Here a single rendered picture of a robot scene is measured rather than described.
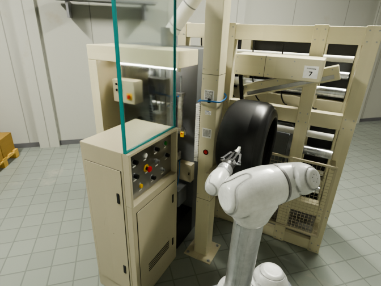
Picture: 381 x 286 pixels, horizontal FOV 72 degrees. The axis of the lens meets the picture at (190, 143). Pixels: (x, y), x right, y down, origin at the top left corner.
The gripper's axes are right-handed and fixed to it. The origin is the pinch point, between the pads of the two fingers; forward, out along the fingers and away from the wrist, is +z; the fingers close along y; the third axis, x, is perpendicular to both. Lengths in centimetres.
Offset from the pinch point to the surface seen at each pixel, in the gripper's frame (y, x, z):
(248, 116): 0.0, -16.1, 18.3
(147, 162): 55, 10, -22
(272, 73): -4, -34, 56
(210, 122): 30.5, -2.1, 25.2
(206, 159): 31.5, 28.4, 20.8
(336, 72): -44, -35, 70
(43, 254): 158, 117, -65
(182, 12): 72, -73, 63
